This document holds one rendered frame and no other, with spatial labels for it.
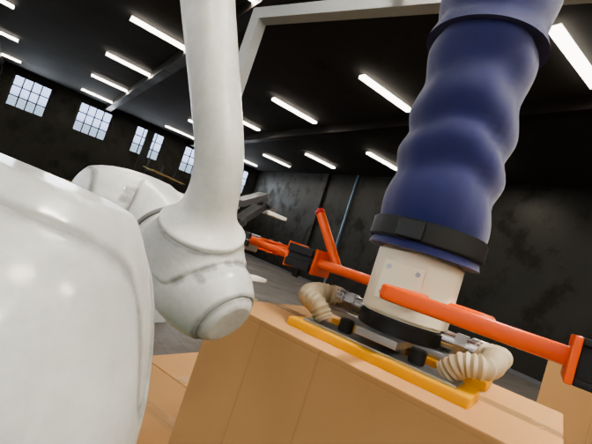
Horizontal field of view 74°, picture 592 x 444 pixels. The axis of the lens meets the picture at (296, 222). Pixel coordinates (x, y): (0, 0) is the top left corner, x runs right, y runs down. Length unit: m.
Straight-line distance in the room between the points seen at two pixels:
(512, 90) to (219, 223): 0.62
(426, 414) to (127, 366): 0.50
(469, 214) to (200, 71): 0.52
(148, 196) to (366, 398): 0.43
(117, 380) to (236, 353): 0.62
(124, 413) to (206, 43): 0.36
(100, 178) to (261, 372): 0.43
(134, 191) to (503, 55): 0.68
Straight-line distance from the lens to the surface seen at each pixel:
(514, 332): 0.54
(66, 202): 0.17
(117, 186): 0.54
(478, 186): 0.79
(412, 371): 0.70
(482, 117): 0.82
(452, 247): 0.74
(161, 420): 1.23
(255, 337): 0.76
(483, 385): 0.87
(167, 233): 0.44
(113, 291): 0.17
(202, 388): 0.85
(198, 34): 0.46
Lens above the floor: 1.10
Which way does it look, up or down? 3 degrees up
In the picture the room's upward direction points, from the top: 18 degrees clockwise
